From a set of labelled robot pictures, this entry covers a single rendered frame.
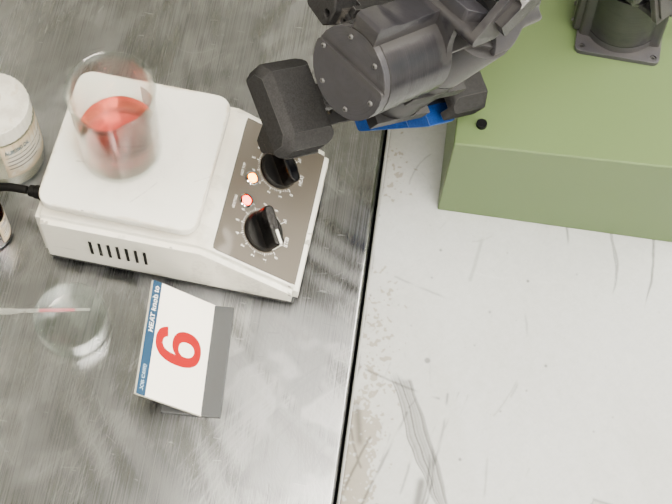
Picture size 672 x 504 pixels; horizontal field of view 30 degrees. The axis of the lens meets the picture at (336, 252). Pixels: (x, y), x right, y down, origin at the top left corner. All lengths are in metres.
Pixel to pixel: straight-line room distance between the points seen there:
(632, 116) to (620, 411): 0.22
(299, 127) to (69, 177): 0.21
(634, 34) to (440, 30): 0.26
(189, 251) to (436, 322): 0.20
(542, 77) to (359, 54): 0.28
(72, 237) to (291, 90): 0.23
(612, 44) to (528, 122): 0.09
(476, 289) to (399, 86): 0.31
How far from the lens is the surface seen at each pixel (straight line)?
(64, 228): 0.95
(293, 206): 0.97
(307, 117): 0.82
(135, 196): 0.93
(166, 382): 0.93
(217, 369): 0.95
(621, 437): 0.98
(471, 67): 0.79
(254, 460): 0.94
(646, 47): 1.01
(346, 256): 1.00
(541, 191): 0.99
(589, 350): 0.99
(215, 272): 0.95
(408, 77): 0.73
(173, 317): 0.95
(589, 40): 1.00
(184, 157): 0.94
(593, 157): 0.94
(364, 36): 0.72
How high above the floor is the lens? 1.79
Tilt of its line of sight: 63 degrees down
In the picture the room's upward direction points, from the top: 6 degrees clockwise
